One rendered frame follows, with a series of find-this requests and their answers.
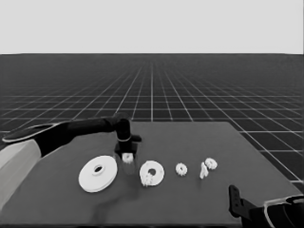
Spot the white round carrier with pins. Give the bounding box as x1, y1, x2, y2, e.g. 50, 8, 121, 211
139, 160, 165, 187

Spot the small white toothed gear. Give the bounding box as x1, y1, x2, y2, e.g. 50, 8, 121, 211
204, 157, 219, 171
175, 162, 189, 177
122, 152, 134, 164
141, 173, 154, 188

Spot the small white T-shaped piece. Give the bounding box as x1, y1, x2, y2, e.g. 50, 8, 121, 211
199, 161, 210, 181

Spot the large thick white disc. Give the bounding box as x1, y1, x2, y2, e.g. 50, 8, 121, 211
78, 155, 119, 194

